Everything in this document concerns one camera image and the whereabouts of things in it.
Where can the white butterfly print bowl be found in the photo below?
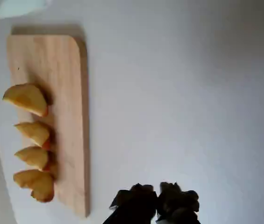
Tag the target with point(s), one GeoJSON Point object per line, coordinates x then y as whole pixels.
{"type": "Point", "coordinates": [17, 7]}

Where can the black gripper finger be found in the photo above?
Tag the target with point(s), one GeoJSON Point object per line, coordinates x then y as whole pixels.
{"type": "Point", "coordinates": [176, 205]}
{"type": "Point", "coordinates": [134, 205]}

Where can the large yellow apple slice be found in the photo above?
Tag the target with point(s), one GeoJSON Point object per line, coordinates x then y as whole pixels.
{"type": "Point", "coordinates": [26, 99]}

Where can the wooden cutting board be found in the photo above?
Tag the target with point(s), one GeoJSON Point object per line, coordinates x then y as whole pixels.
{"type": "Point", "coordinates": [71, 116]}

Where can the browned yellow apple slice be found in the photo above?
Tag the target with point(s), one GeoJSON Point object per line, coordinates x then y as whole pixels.
{"type": "Point", "coordinates": [38, 184]}

